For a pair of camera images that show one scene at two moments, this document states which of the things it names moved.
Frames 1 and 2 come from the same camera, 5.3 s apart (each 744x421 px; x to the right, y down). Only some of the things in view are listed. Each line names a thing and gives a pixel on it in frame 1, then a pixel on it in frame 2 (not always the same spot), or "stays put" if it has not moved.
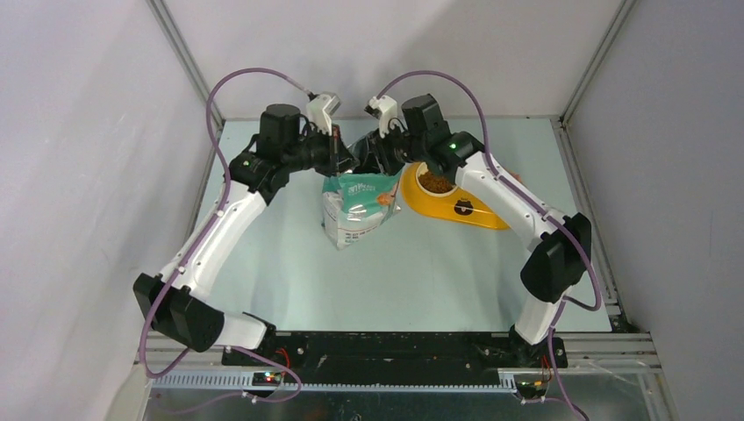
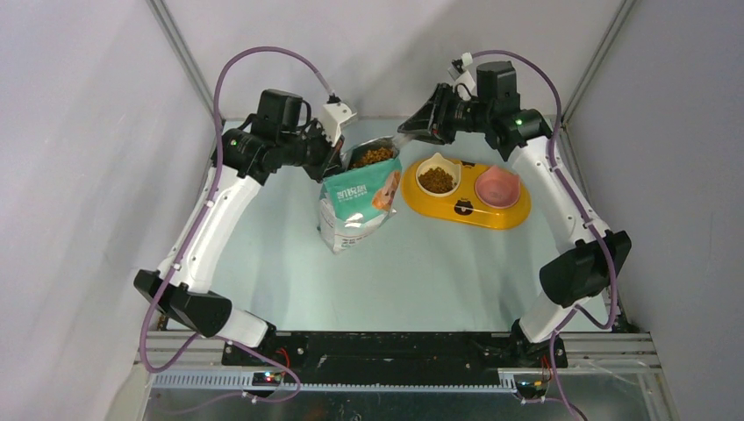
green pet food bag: (355, 203) stays put
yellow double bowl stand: (457, 206) stays put
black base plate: (397, 357) stays put
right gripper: (374, 162) → (434, 117)
